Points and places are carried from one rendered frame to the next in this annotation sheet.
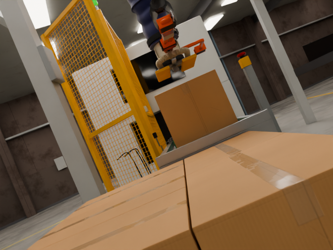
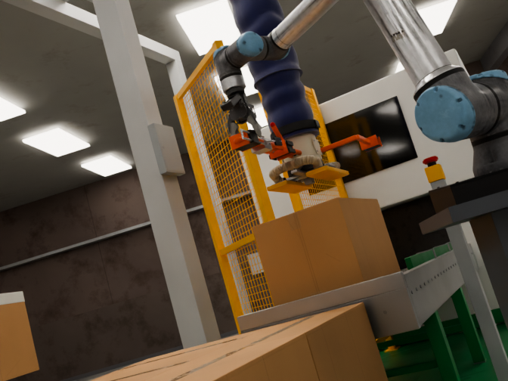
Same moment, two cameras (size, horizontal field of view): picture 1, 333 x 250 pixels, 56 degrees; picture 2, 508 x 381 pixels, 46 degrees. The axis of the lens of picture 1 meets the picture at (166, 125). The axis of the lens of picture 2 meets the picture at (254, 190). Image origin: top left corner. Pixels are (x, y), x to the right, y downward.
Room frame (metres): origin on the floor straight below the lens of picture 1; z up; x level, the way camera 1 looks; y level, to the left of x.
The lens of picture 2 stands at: (-0.43, -0.98, 0.68)
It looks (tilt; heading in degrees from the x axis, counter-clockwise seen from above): 9 degrees up; 22
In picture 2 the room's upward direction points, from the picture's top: 16 degrees counter-clockwise
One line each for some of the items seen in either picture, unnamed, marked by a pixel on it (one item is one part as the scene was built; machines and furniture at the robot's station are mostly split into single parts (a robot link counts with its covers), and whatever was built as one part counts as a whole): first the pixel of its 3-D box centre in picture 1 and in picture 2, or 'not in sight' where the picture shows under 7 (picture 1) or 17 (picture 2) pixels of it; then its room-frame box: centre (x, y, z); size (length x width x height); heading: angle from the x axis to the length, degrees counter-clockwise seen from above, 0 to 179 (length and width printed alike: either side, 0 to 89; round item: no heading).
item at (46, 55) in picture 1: (51, 64); (166, 150); (2.59, 0.67, 1.62); 0.20 x 0.05 x 0.30; 178
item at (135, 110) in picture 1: (107, 119); (241, 231); (2.84, 0.47, 1.05); 0.87 x 0.10 x 2.10; 50
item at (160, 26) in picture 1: (164, 24); (243, 141); (1.58, -0.20, 1.22); 0.08 x 0.07 x 0.05; 179
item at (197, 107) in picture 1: (195, 114); (331, 254); (2.18, -0.22, 0.75); 0.60 x 0.40 x 0.40; 177
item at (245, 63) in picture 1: (270, 118); (469, 274); (2.36, -0.73, 0.50); 0.07 x 0.07 x 1.00; 88
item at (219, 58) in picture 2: not in sight; (227, 64); (1.61, -0.21, 1.53); 0.10 x 0.09 x 0.12; 62
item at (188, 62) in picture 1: (187, 61); (327, 170); (2.18, -0.31, 1.11); 0.34 x 0.10 x 0.05; 179
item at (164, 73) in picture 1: (162, 72); (289, 184); (2.18, -0.12, 1.11); 0.34 x 0.10 x 0.05; 179
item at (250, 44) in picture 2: not in sight; (246, 49); (1.56, -0.32, 1.54); 0.12 x 0.12 x 0.09; 62
